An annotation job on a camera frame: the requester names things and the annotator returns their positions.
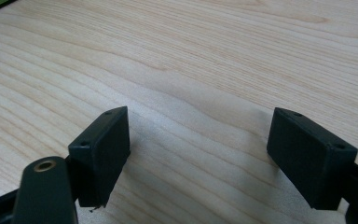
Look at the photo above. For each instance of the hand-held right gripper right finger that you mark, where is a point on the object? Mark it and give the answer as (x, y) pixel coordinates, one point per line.
(307, 158)

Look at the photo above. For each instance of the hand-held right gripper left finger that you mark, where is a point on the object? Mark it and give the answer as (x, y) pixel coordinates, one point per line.
(101, 155)

